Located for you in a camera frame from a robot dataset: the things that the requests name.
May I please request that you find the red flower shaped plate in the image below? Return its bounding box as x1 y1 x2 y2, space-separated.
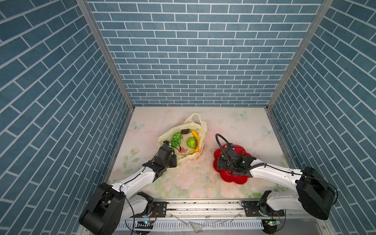
212 145 252 185

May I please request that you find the yellowish printed plastic bag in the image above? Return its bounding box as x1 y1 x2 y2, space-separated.
157 113 208 167

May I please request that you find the green fake lime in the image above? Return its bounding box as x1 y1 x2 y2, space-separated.
187 137 198 149

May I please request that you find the yellow fake banana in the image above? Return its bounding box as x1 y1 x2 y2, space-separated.
187 130 200 154

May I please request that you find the dark brown fake fruit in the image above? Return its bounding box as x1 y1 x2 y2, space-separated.
181 129 191 135

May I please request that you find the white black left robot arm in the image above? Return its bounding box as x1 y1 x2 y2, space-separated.
79 146 177 235

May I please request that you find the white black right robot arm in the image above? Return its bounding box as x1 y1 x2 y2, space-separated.
213 146 338 220

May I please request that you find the green fake grapes bunch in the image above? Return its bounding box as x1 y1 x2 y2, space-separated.
170 132 183 147

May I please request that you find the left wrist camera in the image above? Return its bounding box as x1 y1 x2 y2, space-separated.
163 141 170 148

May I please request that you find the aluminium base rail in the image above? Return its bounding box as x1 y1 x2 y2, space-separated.
85 198 327 233

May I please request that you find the aluminium left corner post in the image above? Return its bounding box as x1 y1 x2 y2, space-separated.
76 0 135 112

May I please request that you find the aluminium corner post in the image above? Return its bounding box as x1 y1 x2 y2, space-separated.
265 0 334 112
76 0 135 112

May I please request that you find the aluminium right corner post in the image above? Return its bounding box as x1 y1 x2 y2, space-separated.
265 0 334 112

